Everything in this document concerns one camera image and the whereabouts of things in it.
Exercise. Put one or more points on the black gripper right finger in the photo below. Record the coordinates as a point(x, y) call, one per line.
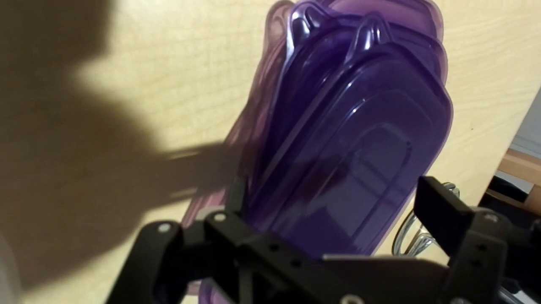
point(467, 247)

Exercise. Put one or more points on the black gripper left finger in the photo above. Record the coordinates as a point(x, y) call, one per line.
point(237, 253)

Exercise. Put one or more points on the purple plastic lid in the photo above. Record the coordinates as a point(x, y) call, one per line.
point(360, 157)

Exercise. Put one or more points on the wooden chair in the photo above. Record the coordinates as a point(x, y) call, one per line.
point(521, 169)

